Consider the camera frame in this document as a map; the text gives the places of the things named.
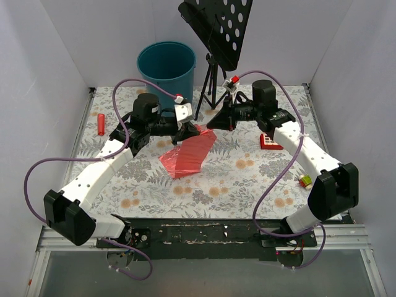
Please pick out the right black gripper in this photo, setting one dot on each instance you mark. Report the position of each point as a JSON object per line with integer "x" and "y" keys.
{"x": 231, "y": 114}

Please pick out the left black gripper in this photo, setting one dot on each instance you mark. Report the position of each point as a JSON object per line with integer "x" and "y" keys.
{"x": 180, "y": 128}

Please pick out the red plastic trash bag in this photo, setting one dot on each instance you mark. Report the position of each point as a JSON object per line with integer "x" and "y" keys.
{"x": 186, "y": 159}

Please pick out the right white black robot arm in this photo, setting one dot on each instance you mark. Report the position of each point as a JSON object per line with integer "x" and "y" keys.
{"x": 335, "y": 185}

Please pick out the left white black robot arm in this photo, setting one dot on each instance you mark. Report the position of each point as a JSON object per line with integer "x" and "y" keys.
{"x": 68, "y": 210}

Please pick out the teal plastic trash bin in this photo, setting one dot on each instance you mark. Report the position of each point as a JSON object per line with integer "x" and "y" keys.
{"x": 169, "y": 65}

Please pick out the floral patterned table mat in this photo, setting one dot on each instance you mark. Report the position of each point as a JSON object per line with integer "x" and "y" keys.
{"x": 233, "y": 176}

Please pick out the red toy calculator block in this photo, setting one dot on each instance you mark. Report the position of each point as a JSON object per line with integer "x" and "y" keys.
{"x": 266, "y": 143}

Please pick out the black perforated music stand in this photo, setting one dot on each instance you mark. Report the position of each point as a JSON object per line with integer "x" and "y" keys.
{"x": 220, "y": 26}

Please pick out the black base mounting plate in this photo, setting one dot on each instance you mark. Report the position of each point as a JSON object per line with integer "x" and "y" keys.
{"x": 171, "y": 238}

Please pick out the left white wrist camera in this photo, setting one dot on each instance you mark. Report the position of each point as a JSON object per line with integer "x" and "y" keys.
{"x": 184, "y": 113}

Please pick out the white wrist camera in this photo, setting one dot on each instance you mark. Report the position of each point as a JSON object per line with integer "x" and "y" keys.
{"x": 231, "y": 85}
{"x": 184, "y": 113}

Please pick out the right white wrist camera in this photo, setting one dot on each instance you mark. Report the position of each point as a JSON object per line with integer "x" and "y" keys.
{"x": 231, "y": 85}

